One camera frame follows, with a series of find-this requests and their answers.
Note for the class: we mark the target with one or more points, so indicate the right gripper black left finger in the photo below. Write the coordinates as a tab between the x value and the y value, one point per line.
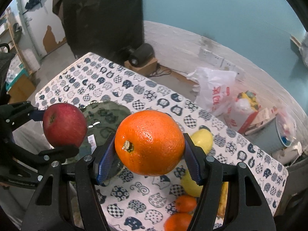
103	159

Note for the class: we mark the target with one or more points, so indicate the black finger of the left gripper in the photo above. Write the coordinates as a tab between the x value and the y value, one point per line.
56	154
17	114

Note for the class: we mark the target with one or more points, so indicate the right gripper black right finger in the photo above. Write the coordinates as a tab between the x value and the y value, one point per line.
194	158

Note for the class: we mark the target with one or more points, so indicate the large orange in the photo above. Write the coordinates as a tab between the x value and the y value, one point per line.
149	143

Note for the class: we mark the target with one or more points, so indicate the spotted banana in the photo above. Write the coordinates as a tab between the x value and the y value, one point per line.
223	200

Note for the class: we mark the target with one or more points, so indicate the large red apple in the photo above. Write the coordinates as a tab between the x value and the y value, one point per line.
64	125

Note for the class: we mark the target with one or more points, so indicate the yellow pear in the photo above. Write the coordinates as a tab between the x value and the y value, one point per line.
204	139

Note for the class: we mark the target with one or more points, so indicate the green pear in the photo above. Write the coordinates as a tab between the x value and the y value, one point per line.
190	186

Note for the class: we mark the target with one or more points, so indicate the green glass leaf plate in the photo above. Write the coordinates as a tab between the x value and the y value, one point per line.
103	119

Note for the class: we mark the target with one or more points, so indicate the cat pattern tablecloth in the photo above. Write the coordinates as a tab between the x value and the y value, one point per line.
129	201

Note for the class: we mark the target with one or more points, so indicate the orange beside apple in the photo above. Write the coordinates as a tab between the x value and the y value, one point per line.
185	204

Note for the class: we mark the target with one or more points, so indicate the red bag with items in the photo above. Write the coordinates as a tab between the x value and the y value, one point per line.
242	111

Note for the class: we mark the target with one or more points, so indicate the white plastic shopping bag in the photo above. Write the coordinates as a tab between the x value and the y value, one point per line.
214	88

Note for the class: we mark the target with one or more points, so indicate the orange under banana tip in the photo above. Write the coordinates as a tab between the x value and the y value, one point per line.
178	222

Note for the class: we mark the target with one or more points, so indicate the blue-grey waste bin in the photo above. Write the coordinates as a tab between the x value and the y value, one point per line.
272	137

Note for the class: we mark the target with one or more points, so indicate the white paper box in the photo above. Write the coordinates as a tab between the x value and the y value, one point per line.
264	115

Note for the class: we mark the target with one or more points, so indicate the cardboard box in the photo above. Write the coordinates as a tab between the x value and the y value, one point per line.
146	69

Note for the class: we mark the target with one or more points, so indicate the black speaker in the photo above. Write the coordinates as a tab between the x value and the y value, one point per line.
140	56

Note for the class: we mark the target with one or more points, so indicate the white wall socket strip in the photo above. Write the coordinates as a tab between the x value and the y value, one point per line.
220	62

